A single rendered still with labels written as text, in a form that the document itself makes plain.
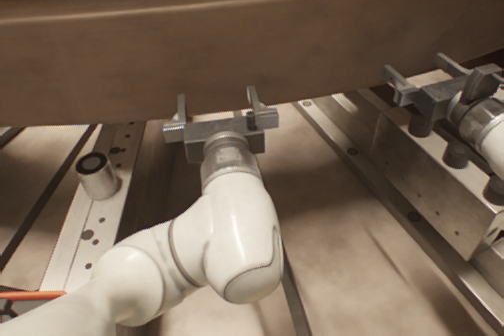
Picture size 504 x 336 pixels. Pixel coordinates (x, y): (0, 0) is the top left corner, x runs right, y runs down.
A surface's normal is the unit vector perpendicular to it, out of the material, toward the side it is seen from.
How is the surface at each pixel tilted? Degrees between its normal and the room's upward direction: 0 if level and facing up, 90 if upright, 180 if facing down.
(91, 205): 0
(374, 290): 0
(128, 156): 0
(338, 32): 90
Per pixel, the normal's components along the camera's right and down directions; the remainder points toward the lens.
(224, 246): -0.40, -0.45
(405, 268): -0.03, -0.75
